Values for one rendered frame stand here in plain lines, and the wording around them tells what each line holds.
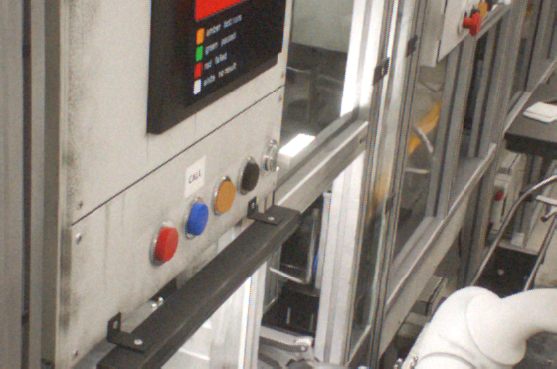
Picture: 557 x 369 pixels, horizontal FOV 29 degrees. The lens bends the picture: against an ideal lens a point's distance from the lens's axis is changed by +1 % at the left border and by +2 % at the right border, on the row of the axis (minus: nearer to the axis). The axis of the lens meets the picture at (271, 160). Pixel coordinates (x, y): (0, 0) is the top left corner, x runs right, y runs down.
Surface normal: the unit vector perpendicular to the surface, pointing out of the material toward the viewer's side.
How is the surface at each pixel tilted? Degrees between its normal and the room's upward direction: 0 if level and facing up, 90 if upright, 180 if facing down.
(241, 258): 0
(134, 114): 90
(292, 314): 90
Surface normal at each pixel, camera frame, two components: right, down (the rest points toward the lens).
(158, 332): 0.08, -0.93
